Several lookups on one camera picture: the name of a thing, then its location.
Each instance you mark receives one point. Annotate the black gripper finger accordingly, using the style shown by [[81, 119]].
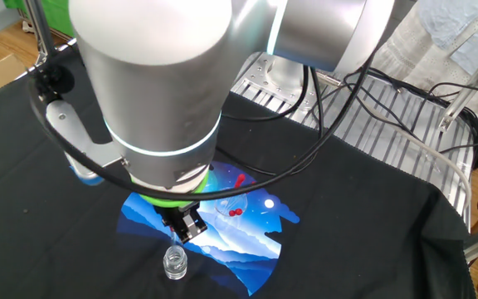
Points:
[[193, 228], [172, 230]]

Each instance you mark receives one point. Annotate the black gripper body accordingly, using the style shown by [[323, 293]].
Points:
[[177, 216]]

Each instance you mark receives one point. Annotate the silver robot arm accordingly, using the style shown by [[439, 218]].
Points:
[[152, 83]]

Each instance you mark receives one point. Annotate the short glass beaker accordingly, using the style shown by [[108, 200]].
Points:
[[222, 205]]

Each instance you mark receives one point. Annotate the small clear glass vial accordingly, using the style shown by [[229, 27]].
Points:
[[175, 268]]

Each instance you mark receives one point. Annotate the black cloth with blue print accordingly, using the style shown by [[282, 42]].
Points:
[[35, 207]]

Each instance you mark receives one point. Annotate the green cloth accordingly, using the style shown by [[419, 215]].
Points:
[[56, 16]]

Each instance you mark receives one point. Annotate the white lace fabric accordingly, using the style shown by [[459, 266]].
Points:
[[409, 50]]

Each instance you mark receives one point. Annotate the light blue fabric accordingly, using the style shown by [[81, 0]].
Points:
[[450, 25]]

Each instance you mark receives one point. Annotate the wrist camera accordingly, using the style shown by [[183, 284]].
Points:
[[85, 178]]

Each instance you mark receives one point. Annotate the silver camera bracket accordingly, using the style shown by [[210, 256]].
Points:
[[77, 137]]

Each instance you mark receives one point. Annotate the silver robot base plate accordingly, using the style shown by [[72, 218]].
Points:
[[264, 79]]

